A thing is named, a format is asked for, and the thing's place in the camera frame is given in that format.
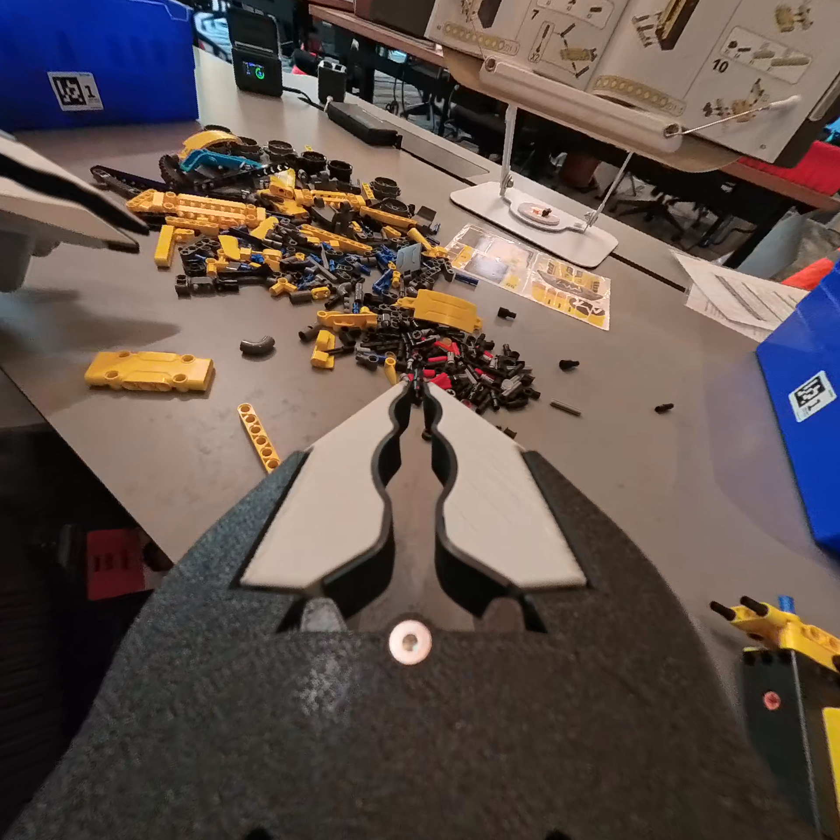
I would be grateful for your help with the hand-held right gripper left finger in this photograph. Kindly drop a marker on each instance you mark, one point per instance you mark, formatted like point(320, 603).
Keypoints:
point(328, 518)

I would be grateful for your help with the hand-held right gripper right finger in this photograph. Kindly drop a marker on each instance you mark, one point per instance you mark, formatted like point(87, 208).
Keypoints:
point(505, 518)

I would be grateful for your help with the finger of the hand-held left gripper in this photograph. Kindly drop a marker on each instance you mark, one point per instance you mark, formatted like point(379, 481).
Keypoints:
point(46, 164)
point(52, 220)

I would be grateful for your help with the pile of plastic building pieces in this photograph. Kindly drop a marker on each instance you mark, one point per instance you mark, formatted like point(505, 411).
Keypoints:
point(328, 262)

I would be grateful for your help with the yellow beam with holes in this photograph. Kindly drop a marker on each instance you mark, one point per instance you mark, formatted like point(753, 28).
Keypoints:
point(259, 436)

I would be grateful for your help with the grey axle rod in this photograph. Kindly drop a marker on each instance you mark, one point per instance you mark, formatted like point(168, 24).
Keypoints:
point(565, 408)

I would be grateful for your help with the yellow flat panel piece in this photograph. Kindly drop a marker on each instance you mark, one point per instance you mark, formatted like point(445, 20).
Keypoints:
point(148, 371)

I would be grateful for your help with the grey curved pipe piece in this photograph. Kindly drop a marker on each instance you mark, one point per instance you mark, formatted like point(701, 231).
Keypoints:
point(257, 346)

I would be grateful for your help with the red tag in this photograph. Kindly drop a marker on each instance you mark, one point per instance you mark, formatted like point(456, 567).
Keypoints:
point(115, 564)

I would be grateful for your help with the yellow sticker sheet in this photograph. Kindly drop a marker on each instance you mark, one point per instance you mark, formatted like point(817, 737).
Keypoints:
point(564, 289)

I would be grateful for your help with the black device with green display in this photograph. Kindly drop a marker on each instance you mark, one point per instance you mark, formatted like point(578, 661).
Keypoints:
point(256, 46)

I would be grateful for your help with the white book stand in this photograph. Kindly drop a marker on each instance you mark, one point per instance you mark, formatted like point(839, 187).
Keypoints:
point(558, 233)

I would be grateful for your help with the small black box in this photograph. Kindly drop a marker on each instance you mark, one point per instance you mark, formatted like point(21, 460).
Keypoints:
point(332, 79)

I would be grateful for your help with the large blue plastic bin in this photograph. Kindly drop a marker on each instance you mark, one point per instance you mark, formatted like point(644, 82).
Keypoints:
point(814, 472)

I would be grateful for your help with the black power adapter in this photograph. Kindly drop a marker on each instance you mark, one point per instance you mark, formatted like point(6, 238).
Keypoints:
point(364, 123)

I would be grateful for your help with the white printed paper sheet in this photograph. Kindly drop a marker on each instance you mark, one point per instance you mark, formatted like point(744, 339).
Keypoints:
point(741, 295)

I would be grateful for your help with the yellow and black built assembly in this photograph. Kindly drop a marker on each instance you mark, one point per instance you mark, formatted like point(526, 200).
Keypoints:
point(787, 722)

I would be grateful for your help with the wooden background desk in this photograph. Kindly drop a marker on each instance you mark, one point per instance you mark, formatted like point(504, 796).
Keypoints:
point(367, 26)

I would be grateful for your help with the red padded chair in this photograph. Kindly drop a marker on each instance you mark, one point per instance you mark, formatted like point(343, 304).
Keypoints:
point(807, 167)

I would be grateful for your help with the building instruction booklet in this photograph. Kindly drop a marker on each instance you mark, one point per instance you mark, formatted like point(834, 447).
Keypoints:
point(689, 39)

